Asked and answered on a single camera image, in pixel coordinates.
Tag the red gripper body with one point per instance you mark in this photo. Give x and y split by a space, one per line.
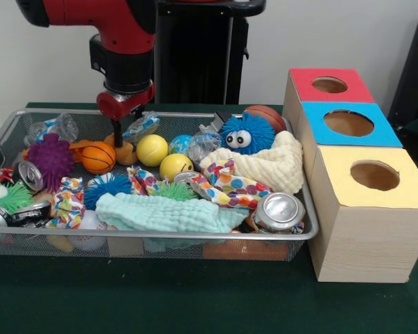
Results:
125 106

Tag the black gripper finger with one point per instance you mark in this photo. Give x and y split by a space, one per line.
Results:
117 135
139 113

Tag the small brown bear plush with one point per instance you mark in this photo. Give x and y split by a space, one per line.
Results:
127 154

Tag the polka dot cloth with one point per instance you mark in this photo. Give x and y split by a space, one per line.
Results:
237 195

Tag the cream knit cloth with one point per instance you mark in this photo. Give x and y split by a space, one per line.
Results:
271 167

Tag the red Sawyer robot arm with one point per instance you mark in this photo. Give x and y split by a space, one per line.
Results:
125 52

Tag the shallow silver mesh bin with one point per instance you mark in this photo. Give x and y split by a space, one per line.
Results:
181 248

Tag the wooden box with three holes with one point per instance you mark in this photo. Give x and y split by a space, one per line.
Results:
365 243

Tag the orange toy basketball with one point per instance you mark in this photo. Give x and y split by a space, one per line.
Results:
98 158

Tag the yellow smiley ball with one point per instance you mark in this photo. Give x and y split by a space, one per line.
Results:
176 167

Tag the purple spiky ball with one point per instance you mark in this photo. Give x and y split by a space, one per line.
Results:
50 160

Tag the mint green cloth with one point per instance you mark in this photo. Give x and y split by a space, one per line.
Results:
160 214

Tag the green fuzzy toy with eyes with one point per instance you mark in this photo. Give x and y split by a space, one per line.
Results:
15 198

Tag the silver drink can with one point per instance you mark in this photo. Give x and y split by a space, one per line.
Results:
278 210

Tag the black upright board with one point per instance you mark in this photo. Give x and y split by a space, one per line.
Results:
414 69

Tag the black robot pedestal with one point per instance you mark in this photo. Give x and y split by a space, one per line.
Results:
202 52

